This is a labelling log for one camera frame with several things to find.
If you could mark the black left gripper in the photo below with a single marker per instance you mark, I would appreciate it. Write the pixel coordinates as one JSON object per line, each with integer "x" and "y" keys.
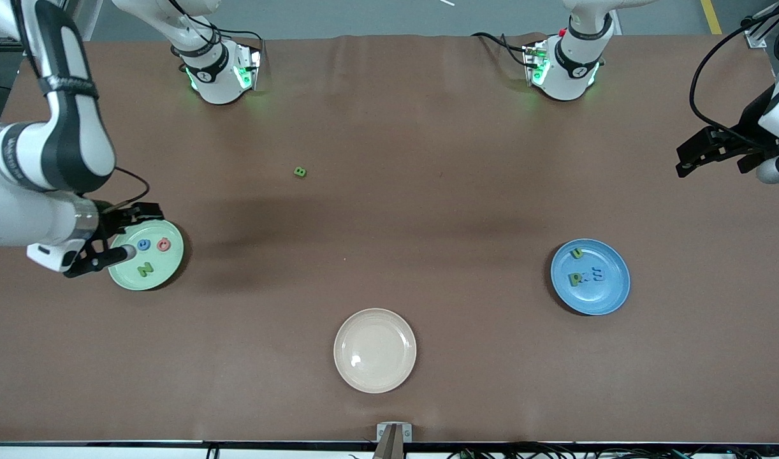
{"x": 753, "y": 124}

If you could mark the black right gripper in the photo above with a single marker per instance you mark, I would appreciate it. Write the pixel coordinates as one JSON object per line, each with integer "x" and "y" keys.
{"x": 112, "y": 218}

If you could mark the blue letter c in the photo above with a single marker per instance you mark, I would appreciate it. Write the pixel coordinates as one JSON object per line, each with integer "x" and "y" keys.
{"x": 144, "y": 240}

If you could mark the pink letter Q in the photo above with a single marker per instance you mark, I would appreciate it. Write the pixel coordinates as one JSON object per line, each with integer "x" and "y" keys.
{"x": 159, "y": 244}

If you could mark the green letter N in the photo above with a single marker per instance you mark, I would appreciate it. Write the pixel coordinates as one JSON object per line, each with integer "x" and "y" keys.
{"x": 145, "y": 269}

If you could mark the blue letter m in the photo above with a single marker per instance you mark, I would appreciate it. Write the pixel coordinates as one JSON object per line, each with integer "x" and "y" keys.
{"x": 597, "y": 275}

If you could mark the green letter u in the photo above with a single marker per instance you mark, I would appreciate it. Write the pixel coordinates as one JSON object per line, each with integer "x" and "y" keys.
{"x": 574, "y": 255}

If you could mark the green letter p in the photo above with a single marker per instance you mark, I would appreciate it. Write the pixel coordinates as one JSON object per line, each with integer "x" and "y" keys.
{"x": 572, "y": 280}

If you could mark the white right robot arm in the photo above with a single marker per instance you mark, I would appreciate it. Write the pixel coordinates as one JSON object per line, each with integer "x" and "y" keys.
{"x": 58, "y": 159}

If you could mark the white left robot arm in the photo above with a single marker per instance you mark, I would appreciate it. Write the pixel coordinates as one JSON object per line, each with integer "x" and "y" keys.
{"x": 571, "y": 70}

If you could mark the green plate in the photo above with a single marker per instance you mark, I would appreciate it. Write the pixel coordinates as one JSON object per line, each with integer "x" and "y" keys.
{"x": 166, "y": 268}

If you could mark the blue plate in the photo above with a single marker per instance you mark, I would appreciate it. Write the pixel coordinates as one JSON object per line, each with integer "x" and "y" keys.
{"x": 603, "y": 299}

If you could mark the brown table cover sheet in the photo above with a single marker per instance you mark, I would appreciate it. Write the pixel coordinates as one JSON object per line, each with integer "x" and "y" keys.
{"x": 389, "y": 127}

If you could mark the beige plate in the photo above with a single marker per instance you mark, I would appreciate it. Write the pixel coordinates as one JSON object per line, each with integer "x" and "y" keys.
{"x": 375, "y": 350}

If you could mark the aluminium corner bracket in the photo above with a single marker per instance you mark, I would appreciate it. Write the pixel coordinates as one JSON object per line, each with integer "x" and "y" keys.
{"x": 756, "y": 38}

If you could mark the aluminium frame beams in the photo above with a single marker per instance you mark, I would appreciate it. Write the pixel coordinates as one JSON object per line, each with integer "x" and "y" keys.
{"x": 90, "y": 19}

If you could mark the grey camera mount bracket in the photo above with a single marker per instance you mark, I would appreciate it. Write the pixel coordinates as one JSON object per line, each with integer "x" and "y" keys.
{"x": 383, "y": 432}

